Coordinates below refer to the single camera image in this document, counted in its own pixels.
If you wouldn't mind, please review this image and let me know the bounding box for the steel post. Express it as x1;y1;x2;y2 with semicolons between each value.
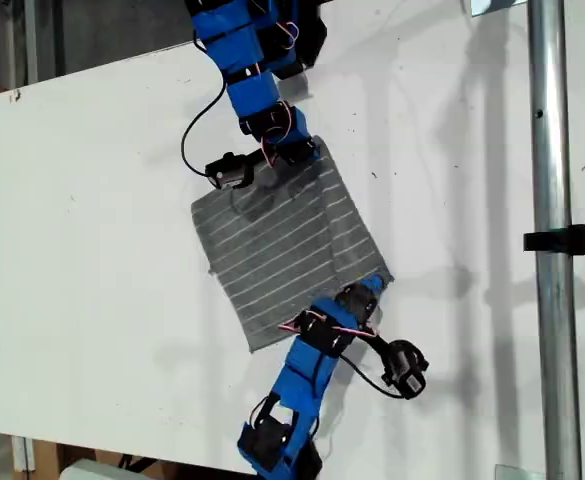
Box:
525;0;584;480

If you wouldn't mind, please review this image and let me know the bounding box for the black camera box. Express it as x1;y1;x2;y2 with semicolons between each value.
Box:
203;151;256;192
380;338;431;401

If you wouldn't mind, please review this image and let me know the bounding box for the brown cardboard sheet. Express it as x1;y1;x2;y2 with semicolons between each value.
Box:
30;438;243;480

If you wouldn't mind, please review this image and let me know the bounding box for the white box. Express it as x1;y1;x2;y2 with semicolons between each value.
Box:
59;458;139;480

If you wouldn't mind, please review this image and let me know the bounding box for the black camera cable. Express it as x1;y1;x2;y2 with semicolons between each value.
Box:
180;33;229;177
338;353;406;400

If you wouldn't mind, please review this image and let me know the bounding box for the grey striped towel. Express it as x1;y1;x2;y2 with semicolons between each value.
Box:
189;135;395;354

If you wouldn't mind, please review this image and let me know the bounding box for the black clamp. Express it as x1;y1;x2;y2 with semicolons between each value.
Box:
522;211;585;265

